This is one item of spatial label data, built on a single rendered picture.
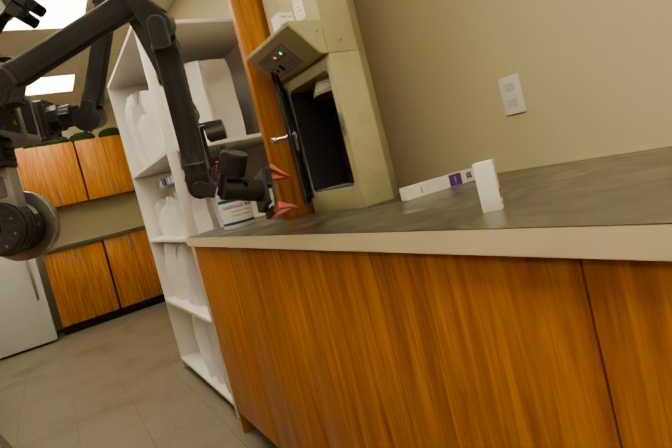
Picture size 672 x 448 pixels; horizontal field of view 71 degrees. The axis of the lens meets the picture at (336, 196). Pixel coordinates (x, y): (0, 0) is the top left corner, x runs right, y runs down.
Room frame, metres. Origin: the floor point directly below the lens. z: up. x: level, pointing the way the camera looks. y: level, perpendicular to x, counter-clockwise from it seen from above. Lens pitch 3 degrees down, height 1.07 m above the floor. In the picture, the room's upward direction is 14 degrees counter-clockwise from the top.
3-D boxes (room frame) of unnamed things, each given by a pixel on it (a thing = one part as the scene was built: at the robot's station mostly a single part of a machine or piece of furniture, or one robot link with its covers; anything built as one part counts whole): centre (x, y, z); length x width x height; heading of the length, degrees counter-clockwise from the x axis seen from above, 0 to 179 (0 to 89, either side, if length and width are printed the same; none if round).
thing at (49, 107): (1.55, 0.81, 1.45); 0.09 x 0.08 x 0.12; 5
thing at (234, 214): (1.96, 0.42, 1.01); 0.13 x 0.13 x 0.15
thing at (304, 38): (1.51, 0.05, 1.46); 0.32 x 0.12 x 0.10; 32
